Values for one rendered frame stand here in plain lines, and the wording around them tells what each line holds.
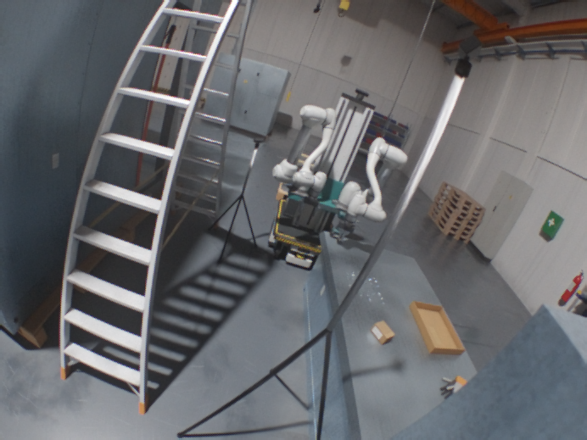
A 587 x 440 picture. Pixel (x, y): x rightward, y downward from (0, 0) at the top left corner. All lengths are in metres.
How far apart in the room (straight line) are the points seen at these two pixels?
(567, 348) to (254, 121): 8.09
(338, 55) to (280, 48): 2.51
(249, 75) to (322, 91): 4.96
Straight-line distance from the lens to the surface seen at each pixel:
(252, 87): 8.11
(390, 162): 2.34
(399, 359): 1.60
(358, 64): 12.63
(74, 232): 1.42
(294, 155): 2.42
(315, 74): 12.40
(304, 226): 3.04
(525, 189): 6.85
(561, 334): 0.37
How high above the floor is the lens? 1.65
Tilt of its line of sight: 25 degrees down
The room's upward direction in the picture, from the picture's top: 21 degrees clockwise
